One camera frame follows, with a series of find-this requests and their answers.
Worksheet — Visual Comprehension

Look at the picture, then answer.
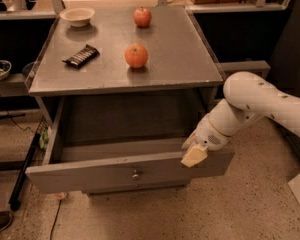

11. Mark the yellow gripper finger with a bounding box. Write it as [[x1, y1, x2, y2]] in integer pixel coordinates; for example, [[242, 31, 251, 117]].
[[181, 144, 208, 167], [181, 131, 195, 150]]

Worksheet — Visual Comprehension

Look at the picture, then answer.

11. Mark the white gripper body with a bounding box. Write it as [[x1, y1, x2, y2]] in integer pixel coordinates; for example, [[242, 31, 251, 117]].
[[195, 116, 230, 151]]

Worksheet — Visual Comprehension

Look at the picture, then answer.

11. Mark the grey top drawer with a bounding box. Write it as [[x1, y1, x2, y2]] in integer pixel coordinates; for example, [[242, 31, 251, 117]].
[[26, 94, 234, 193]]

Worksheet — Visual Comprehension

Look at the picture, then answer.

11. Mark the grey drawer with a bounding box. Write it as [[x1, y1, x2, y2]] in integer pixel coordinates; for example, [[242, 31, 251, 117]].
[[81, 179, 191, 195], [26, 94, 234, 193]]

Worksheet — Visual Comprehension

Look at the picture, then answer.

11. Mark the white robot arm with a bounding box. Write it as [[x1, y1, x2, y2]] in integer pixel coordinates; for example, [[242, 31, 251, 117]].
[[181, 71, 300, 167]]

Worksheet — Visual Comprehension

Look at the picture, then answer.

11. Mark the grey bottom drawer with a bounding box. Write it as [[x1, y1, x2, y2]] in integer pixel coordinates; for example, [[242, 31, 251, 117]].
[[81, 179, 191, 195]]

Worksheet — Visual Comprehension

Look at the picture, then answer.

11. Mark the grey drawer cabinet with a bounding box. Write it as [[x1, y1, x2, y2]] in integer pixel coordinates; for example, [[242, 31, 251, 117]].
[[26, 6, 230, 194]]

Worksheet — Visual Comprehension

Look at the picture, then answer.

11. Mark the grey side shelf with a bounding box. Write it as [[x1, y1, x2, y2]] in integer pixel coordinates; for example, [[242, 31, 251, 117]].
[[216, 60, 271, 79]]

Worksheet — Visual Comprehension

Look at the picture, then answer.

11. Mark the orange fruit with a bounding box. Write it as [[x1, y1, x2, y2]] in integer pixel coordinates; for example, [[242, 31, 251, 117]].
[[125, 43, 148, 68]]

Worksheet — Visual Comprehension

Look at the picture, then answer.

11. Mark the red apple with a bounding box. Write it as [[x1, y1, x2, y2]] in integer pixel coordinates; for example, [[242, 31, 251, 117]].
[[133, 7, 152, 28]]

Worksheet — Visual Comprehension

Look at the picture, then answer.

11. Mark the black candy bar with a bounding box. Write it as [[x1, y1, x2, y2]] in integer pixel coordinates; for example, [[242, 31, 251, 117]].
[[64, 44, 100, 69]]

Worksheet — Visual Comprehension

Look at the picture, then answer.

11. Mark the plastic bottle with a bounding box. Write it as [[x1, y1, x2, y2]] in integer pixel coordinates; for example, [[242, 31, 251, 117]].
[[55, 192, 68, 200]]

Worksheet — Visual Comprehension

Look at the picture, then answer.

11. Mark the green chip bag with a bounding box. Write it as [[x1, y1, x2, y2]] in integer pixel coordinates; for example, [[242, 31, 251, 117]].
[[39, 127, 49, 150]]

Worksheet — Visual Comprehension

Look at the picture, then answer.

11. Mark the beige bowl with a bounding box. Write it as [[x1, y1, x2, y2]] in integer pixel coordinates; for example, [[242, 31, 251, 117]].
[[60, 7, 95, 27]]

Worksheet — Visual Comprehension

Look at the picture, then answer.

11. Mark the clear plastic container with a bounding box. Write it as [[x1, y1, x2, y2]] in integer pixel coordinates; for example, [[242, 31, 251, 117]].
[[22, 61, 39, 79]]

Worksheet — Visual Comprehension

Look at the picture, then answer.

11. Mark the black metal leg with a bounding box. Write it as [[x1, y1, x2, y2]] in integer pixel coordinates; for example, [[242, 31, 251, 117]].
[[9, 133, 40, 211]]

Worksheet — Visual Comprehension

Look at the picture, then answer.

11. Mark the black cable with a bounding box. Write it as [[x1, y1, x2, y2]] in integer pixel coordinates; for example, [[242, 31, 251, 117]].
[[49, 199, 63, 240]]

